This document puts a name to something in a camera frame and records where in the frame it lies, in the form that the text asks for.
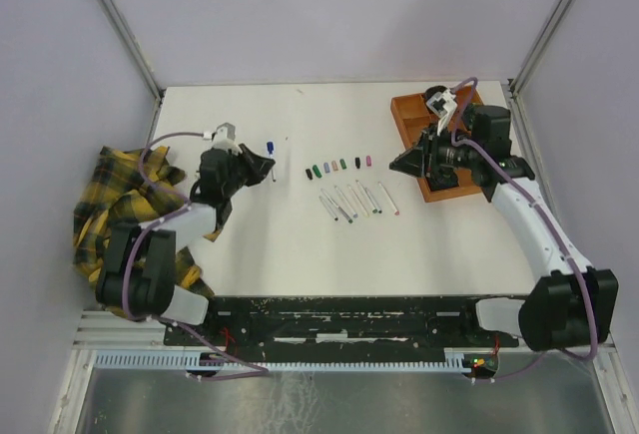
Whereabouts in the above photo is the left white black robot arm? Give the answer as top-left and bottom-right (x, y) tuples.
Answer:
(96, 144), (276, 344)

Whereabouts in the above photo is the white cable duct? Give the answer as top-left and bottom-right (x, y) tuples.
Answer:
(93, 349), (496, 373)

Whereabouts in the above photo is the left aluminium frame post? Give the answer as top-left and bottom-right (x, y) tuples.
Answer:
(97, 0), (164, 100)

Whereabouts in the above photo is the right aluminium frame post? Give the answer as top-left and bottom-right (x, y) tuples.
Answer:
(508, 0), (576, 99)

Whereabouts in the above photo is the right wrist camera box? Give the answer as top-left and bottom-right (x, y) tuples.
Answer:
(424, 86), (457, 135)

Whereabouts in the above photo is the yellow plaid cloth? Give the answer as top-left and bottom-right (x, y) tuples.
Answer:
(72, 146), (221, 325)

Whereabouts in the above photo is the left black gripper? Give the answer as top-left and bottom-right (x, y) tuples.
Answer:
(223, 143), (276, 198)

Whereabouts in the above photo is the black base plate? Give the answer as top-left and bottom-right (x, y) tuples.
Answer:
(195, 295), (519, 359)

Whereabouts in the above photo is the orange compartment tray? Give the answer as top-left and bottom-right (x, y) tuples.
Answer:
(390, 92), (512, 203)

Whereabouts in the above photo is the black marker pen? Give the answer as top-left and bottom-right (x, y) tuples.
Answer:
(319, 196), (338, 221)

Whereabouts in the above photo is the aluminium frame post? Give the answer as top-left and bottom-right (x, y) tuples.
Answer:
(508, 0), (576, 99)
(97, 0), (164, 100)

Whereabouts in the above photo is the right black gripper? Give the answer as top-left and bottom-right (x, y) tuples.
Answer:
(389, 120), (482, 179)

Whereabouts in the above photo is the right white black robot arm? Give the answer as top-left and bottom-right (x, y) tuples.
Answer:
(389, 105), (619, 352)

